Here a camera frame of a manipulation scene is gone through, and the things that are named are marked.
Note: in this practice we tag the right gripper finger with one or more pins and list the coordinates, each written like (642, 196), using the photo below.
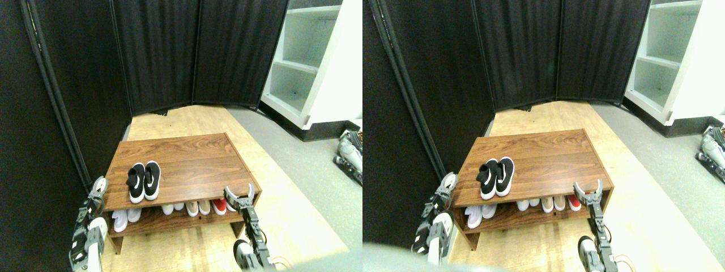
(229, 196)
(578, 192)
(600, 189)
(251, 194)

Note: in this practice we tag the black shoe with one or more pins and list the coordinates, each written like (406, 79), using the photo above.
(135, 181)
(506, 173)
(487, 177)
(152, 177)

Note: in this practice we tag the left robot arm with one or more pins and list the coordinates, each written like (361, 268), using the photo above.
(436, 238)
(89, 243)

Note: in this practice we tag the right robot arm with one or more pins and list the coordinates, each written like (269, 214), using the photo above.
(257, 246)
(601, 243)

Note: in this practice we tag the red shoe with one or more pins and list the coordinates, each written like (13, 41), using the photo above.
(218, 208)
(574, 206)

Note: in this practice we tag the beige shoe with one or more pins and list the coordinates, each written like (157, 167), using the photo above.
(192, 209)
(547, 205)
(204, 207)
(559, 203)

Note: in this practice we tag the brown shoe rack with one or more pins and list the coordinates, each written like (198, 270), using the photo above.
(187, 164)
(544, 161)

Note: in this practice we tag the white shelf unit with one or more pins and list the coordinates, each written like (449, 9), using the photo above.
(702, 85)
(340, 85)

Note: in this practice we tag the black curtain stand pole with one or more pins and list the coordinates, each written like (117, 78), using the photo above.
(47, 62)
(398, 62)

